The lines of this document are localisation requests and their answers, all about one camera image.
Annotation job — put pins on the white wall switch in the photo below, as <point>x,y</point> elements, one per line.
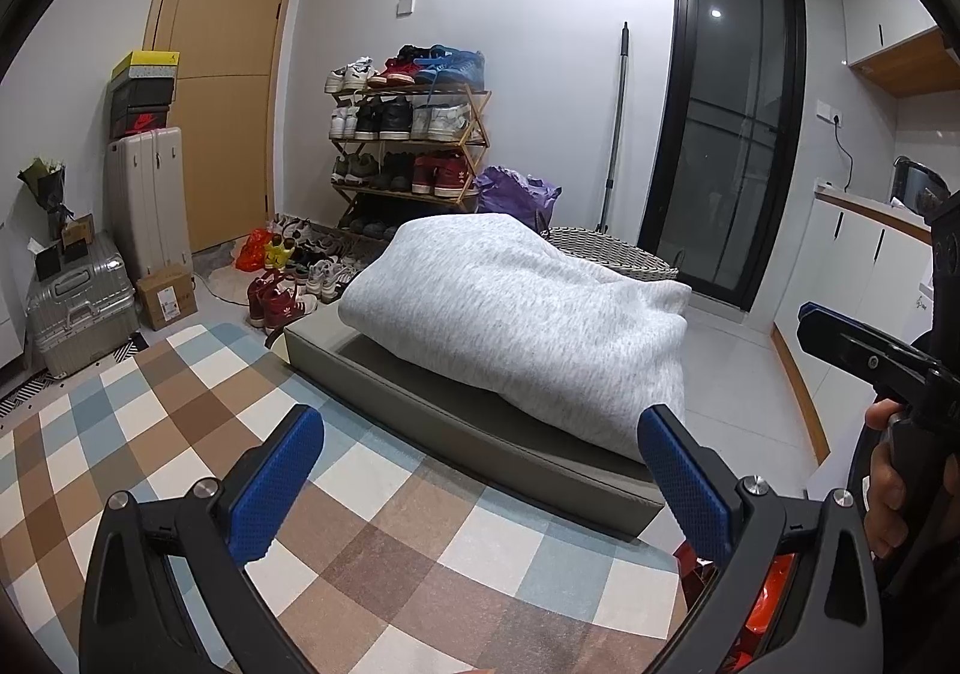
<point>405,5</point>

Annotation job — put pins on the small brown box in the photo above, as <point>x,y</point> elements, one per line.
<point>76,237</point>

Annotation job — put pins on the silver aluminium suitcase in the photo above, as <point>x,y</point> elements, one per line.
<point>82,314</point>

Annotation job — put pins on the purple bag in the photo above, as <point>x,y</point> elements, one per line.
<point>510,194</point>

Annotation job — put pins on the red plastic stool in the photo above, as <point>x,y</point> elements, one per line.
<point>690,565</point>

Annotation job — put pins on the white wall outlet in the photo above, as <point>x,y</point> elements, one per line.
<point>829,115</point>

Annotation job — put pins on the dark grey shoe box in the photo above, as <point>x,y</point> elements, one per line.
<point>142,95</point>

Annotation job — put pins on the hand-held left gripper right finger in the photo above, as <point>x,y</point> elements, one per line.
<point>686,486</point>

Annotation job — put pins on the person's right hand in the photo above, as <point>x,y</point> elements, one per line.
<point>885,501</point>

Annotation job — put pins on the small black box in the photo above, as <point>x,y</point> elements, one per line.
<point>49,264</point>

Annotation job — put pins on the orange plastic basin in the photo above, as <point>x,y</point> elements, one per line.
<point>776,580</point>

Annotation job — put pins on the grey upholstered ottoman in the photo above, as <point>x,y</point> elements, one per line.
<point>390,374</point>

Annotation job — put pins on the black white striped mat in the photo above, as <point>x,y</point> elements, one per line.
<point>22,400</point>

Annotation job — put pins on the cardboard box with label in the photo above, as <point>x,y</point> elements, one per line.
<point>166,295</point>

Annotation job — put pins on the checkered tablecloth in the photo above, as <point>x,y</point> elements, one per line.
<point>375,554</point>

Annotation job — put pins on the scattered heap of shoes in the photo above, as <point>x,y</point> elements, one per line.
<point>300,284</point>

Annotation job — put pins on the red plastic bag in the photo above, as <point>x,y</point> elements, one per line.
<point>255,252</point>

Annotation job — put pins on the black kitchen appliance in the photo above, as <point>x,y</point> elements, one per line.
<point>911,182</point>

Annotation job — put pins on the metal mop pole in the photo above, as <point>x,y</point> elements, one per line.
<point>616,119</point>

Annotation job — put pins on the white kitchen counter cabinet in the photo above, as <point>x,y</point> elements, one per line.
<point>840,254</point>

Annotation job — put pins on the wooden shoe rack with shoes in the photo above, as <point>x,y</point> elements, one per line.
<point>390,119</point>

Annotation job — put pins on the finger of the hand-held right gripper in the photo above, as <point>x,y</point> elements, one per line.
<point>832,333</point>

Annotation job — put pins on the light grey hoodie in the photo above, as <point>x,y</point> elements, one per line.
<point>510,314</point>

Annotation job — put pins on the wicker basket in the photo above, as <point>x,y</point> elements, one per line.
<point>600,246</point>

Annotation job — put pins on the dark wrapped flower bouquet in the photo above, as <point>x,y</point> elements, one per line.
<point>45,182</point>

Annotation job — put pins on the wooden door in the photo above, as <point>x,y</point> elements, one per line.
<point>225,119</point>

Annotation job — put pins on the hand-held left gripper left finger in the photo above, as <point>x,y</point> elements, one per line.
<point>274,486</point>

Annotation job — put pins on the beige upright suitcase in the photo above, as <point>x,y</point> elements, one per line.
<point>146,201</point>

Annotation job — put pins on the white wall cabinet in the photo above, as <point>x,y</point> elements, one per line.
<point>877,14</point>

